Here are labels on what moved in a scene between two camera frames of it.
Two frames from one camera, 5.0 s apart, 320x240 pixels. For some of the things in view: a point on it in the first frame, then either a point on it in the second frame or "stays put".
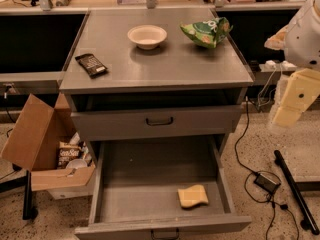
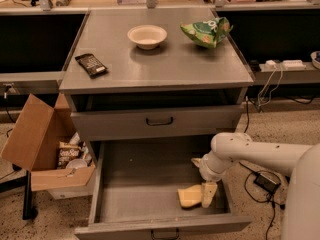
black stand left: (29, 211) stays put
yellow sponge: (193, 195) stays put
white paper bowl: (147, 36) stays put
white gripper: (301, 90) → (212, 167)
